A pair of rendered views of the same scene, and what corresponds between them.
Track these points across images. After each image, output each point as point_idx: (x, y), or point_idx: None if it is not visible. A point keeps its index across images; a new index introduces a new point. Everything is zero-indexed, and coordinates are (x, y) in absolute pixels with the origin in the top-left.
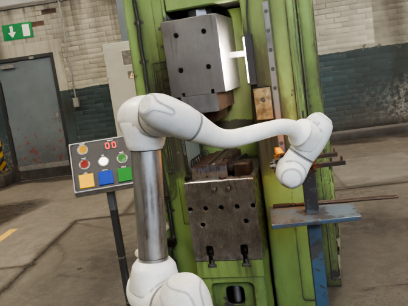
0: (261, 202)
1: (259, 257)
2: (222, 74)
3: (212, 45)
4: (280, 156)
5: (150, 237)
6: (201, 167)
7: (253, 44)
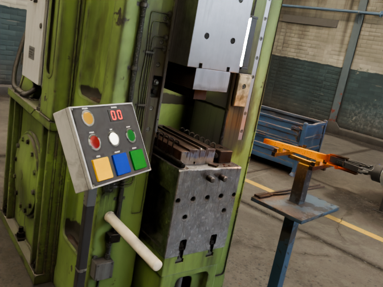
0: None
1: (222, 245)
2: (241, 53)
3: (243, 18)
4: (345, 159)
5: None
6: (192, 151)
7: None
